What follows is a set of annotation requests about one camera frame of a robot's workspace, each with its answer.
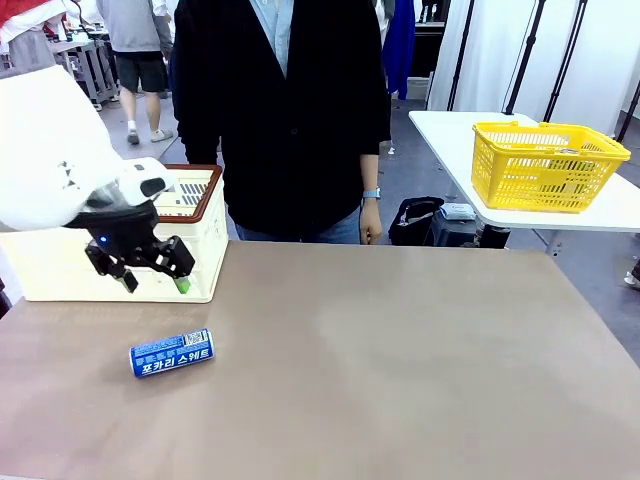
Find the dark grey box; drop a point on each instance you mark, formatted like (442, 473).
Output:
(450, 232)

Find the white side table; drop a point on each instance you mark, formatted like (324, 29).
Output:
(450, 135)

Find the blue Pocari Sweat can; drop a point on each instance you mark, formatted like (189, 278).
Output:
(172, 355)

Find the black tripod pole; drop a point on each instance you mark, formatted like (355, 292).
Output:
(533, 30)
(627, 120)
(461, 55)
(576, 30)

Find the person in black cardigan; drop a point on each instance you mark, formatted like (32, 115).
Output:
(300, 125)

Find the person's left forearm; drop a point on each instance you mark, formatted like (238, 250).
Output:
(369, 170)

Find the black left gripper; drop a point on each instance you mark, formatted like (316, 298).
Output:
(120, 235)

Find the red cloth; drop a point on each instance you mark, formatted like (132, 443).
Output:
(20, 10)

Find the metal workbench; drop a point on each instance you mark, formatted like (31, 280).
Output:
(92, 70)

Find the black bag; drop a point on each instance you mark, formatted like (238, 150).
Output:
(410, 225)

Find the person's left hand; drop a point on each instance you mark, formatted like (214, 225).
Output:
(371, 222)

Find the blue hanging garment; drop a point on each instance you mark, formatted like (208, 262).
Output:
(400, 45)

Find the white backdrop curtain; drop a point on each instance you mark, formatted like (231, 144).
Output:
(495, 50)

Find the white wet wipes pack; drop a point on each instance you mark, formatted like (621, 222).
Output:
(457, 212)

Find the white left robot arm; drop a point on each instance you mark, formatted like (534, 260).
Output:
(40, 150)

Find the light blue wristwatch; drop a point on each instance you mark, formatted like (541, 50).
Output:
(371, 193)

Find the yellow plastic shopping basket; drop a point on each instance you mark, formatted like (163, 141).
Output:
(540, 202)

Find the person in black shorts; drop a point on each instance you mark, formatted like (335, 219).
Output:
(135, 30)

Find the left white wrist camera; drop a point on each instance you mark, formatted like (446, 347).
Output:
(145, 177)

